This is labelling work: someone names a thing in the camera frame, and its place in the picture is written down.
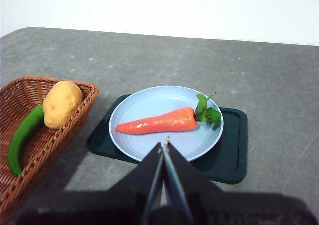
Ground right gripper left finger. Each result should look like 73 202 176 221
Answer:
109 142 164 225

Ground yellow-brown potato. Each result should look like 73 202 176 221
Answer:
42 80 83 130

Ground green chili pepper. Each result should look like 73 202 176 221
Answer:
8 105 45 177

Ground brown wicker basket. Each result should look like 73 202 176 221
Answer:
0 76 100 225

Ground orange carrot with green leaves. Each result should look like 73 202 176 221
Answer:
116 93 223 136

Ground blue round plate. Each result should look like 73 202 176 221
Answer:
109 85 224 162

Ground black rectangular tray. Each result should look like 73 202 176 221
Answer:
86 94 248 185

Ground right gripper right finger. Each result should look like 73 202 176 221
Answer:
164 141 224 225

